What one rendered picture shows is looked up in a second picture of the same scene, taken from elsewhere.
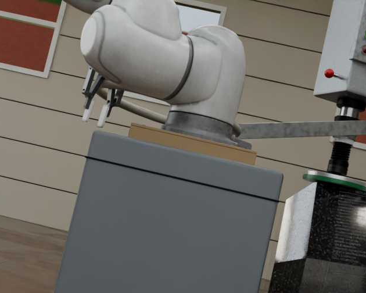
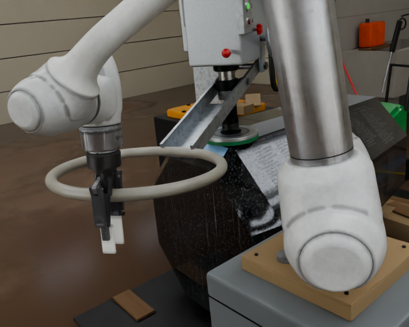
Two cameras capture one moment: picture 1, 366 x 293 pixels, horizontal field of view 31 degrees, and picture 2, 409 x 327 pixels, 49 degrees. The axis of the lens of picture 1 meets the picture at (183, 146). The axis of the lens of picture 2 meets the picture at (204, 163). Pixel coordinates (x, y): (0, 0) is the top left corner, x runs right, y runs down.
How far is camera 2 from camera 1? 147 cm
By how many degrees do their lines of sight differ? 49
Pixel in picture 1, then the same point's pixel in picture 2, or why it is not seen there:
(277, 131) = (213, 128)
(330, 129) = (233, 100)
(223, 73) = not seen: hidden behind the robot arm
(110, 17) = (371, 237)
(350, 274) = not seen: hidden behind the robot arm
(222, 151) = (404, 266)
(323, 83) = (204, 55)
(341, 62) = (224, 36)
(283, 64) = not seen: outside the picture
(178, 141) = (380, 287)
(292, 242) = (255, 212)
